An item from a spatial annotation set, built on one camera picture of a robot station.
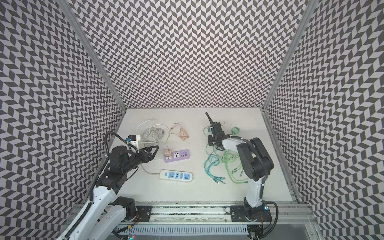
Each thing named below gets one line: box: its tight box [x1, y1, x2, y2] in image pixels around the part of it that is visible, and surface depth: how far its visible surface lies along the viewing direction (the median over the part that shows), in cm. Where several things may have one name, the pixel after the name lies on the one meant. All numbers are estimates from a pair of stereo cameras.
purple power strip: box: [163, 149, 190, 163], surface depth 92 cm
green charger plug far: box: [231, 126, 240, 135], surface depth 104 cm
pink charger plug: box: [164, 149, 172, 157], surface depth 88 cm
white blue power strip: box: [159, 169, 193, 183], surface depth 84 cm
